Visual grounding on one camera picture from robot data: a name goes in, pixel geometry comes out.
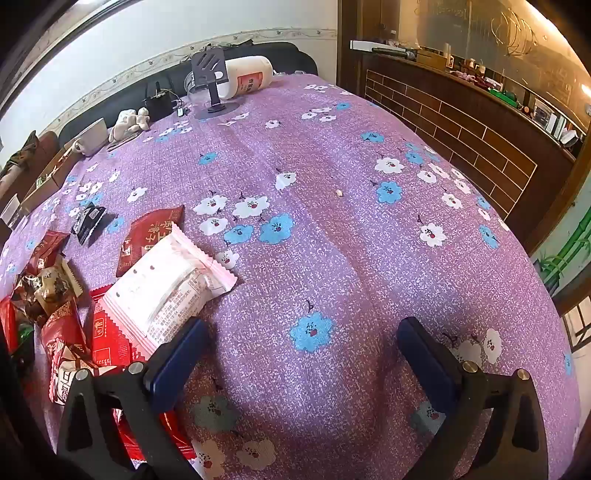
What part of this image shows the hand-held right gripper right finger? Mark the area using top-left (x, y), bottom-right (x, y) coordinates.
top-left (396, 316), bottom-right (550, 480)

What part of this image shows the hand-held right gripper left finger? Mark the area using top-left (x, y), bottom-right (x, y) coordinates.
top-left (56, 318), bottom-right (211, 480)

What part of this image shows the red zigzag-edged snack packet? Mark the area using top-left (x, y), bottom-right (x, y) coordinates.
top-left (89, 286), bottom-right (139, 370)

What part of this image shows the white pink-edged snack packet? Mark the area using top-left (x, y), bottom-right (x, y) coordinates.
top-left (100, 229), bottom-right (238, 361)

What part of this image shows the glossy red snack packet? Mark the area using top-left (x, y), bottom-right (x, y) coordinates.
top-left (113, 406), bottom-right (197, 460)

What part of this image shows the red white snack packet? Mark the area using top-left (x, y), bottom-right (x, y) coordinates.
top-left (41, 300), bottom-right (93, 407)

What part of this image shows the dark red snack packet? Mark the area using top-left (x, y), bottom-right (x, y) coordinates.
top-left (115, 205), bottom-right (185, 278)

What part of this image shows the brown candy packet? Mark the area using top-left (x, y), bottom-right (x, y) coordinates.
top-left (11, 274), bottom-right (49, 326)
top-left (34, 258), bottom-right (84, 305)

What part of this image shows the green snack packet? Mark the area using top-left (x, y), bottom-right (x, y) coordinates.
top-left (14, 323), bottom-right (35, 365)

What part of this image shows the small black snack packet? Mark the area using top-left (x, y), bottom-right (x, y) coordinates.
top-left (73, 205), bottom-right (107, 245)

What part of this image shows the purple floral tablecloth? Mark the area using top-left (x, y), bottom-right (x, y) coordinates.
top-left (0, 74), bottom-right (583, 480)

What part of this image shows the cardboard box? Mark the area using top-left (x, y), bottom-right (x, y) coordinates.
top-left (21, 138), bottom-right (88, 215)

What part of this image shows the white cup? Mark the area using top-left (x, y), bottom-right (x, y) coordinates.
top-left (73, 117), bottom-right (110, 155)

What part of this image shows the wooden brick-pattern counter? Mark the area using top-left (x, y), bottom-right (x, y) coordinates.
top-left (360, 51), bottom-right (591, 254)

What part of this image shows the white plush toy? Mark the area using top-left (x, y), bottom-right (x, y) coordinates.
top-left (108, 108), bottom-right (152, 144)

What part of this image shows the dark patterned cloth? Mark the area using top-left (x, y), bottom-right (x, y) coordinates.
top-left (0, 130), bottom-right (40, 181)

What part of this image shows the clear drinking glass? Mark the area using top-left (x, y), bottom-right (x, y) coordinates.
top-left (184, 71), bottom-right (206, 97)

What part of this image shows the grey phone stand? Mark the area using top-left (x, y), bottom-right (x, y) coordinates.
top-left (191, 47), bottom-right (241, 116)

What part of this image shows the black leather sofa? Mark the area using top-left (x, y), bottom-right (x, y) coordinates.
top-left (58, 41), bottom-right (319, 148)

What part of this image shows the long white box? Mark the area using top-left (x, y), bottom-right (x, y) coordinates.
top-left (349, 40), bottom-right (419, 52)

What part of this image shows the frosted glass panel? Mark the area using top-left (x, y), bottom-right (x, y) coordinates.
top-left (397, 0), bottom-right (591, 121)

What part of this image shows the bamboo wall sticker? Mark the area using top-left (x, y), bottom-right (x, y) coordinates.
top-left (531, 217), bottom-right (591, 296)

